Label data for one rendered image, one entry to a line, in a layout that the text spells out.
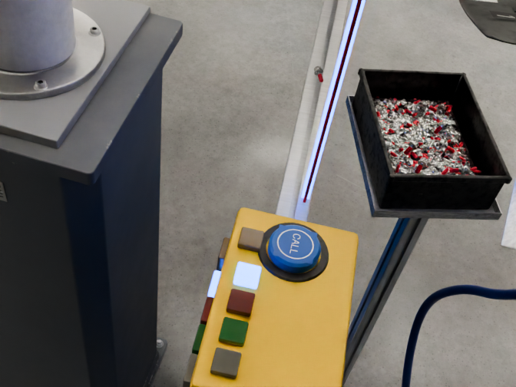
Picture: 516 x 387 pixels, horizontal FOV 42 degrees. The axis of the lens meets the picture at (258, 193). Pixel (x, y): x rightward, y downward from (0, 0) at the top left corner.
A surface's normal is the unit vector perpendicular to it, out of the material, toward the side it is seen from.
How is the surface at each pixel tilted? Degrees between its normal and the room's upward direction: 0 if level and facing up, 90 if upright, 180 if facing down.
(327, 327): 0
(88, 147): 0
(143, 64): 0
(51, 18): 89
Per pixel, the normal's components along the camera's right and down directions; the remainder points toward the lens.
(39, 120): 0.12, -0.66
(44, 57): 0.56, 0.66
